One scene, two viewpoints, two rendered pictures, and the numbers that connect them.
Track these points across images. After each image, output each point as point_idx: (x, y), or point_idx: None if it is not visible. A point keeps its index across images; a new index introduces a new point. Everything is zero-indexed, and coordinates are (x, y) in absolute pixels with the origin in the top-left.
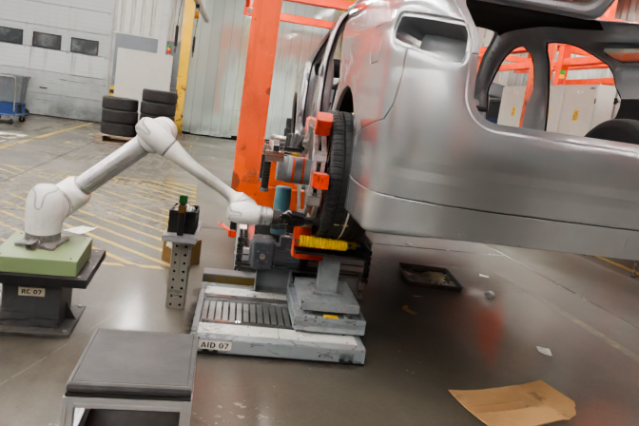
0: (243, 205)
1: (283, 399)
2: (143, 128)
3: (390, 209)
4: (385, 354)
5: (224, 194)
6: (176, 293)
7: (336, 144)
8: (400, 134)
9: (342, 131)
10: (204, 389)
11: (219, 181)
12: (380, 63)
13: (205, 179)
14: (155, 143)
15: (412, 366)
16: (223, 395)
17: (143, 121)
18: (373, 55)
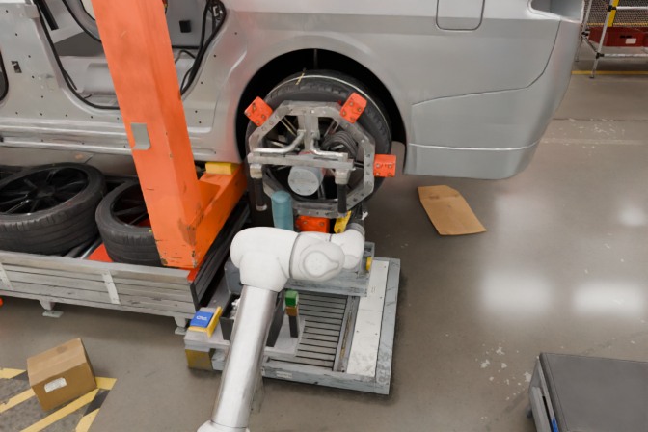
0: (357, 243)
1: (469, 332)
2: (333, 266)
3: (529, 153)
4: (374, 251)
5: None
6: (259, 390)
7: (376, 121)
8: (551, 94)
9: (367, 105)
10: (463, 387)
11: None
12: (493, 33)
13: None
14: (341, 267)
15: (395, 242)
16: (470, 373)
17: (328, 257)
18: (449, 21)
